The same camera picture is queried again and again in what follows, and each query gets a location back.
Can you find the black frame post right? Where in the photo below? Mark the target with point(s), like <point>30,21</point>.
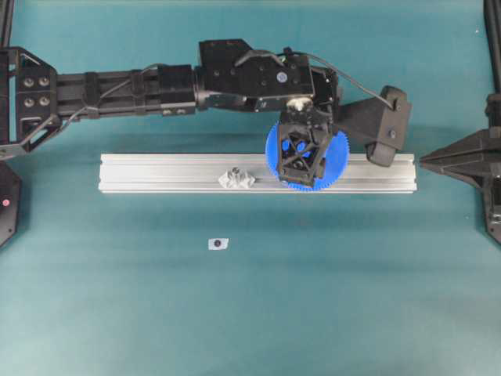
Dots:
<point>492,26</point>

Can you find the silver aluminium extrusion rail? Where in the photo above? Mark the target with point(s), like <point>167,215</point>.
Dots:
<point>199,173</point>

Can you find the black frame post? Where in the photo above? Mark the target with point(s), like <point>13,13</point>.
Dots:
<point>6,21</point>
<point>492,26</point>

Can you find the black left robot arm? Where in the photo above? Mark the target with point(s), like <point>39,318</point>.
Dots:
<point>170,90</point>

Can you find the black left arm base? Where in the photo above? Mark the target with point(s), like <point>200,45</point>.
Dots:
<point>29,116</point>

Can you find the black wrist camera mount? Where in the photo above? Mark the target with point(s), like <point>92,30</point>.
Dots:
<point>380,128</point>

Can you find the large blue plastic gear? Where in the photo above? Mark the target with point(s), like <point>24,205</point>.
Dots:
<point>337,155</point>

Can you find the black frame post left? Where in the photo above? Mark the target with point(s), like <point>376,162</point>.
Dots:
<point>6,21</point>

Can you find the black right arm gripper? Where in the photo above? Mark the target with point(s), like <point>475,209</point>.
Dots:
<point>475,160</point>

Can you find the white tape marker with dot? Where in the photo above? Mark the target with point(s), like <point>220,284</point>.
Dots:
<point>218,244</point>

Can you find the clear plastic shaft bracket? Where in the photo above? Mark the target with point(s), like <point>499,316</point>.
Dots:
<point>236,179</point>

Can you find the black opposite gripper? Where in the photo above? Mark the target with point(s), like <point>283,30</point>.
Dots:
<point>295,83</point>

